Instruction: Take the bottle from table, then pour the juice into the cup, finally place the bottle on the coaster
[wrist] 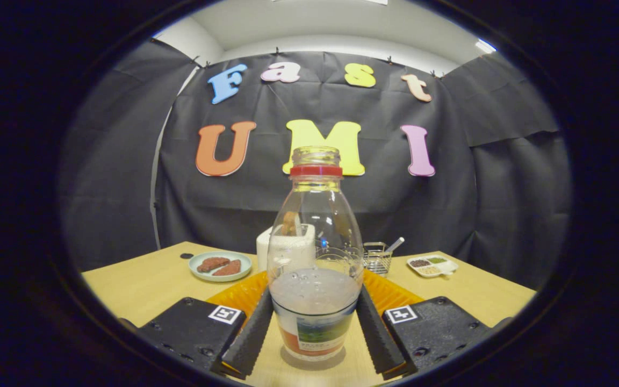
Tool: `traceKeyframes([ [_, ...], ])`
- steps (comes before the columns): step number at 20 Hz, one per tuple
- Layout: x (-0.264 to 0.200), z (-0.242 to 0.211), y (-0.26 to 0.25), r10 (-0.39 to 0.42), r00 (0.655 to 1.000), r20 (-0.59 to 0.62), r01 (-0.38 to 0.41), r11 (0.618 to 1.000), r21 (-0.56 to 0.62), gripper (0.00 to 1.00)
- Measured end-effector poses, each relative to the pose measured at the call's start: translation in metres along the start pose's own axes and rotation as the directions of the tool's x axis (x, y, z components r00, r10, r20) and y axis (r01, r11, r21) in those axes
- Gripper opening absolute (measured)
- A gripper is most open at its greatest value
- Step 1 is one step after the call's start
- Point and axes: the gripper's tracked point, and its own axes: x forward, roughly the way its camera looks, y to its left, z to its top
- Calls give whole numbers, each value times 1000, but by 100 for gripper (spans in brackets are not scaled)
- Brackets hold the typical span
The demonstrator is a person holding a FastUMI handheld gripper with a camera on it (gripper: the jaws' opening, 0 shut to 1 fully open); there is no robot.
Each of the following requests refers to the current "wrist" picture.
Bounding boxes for clear plastic juice bottle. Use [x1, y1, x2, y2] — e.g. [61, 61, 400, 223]
[267, 146, 364, 362]

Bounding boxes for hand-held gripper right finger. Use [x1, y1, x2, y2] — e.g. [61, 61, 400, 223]
[356, 270, 513, 379]

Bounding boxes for brown food piece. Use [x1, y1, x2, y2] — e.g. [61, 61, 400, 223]
[212, 260, 242, 277]
[197, 257, 231, 273]

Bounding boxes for black backdrop cloth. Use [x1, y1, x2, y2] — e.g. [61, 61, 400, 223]
[60, 40, 573, 291]

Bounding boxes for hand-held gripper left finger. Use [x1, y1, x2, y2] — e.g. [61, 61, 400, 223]
[119, 270, 273, 379]

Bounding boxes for metal wire basket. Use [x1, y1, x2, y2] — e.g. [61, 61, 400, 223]
[363, 242, 393, 276]

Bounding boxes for white divided dish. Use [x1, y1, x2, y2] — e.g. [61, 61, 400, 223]
[407, 254, 459, 278]

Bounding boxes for white toaster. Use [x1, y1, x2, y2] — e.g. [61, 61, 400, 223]
[256, 224, 316, 272]

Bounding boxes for wooden table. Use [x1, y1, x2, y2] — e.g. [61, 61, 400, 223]
[81, 241, 537, 386]

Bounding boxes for light green plate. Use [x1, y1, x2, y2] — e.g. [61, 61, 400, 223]
[188, 251, 253, 283]

